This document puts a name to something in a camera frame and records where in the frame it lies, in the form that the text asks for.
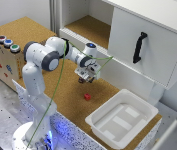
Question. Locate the white sliding door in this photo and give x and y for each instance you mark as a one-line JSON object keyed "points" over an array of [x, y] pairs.
{"points": [[148, 46]]}

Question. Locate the pink block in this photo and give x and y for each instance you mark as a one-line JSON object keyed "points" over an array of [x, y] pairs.
{"points": [[87, 97]]}

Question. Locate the red button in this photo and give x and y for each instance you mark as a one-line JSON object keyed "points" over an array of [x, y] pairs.
{"points": [[1, 39]]}

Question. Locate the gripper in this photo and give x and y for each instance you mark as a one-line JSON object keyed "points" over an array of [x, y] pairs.
{"points": [[85, 71]]}

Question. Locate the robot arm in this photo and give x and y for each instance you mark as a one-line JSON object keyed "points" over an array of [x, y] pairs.
{"points": [[34, 83]]}

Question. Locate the blue button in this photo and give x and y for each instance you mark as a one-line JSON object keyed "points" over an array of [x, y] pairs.
{"points": [[8, 42]]}

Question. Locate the white cabinet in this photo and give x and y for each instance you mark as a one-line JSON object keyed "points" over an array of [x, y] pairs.
{"points": [[98, 30]]}

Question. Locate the green button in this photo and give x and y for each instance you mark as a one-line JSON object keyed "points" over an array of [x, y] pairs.
{"points": [[14, 48]]}

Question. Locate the white plastic box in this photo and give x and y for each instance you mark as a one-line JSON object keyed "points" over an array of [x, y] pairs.
{"points": [[123, 118]]}

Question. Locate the wooden drawer box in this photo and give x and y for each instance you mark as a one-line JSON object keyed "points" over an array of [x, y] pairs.
{"points": [[11, 40]]}

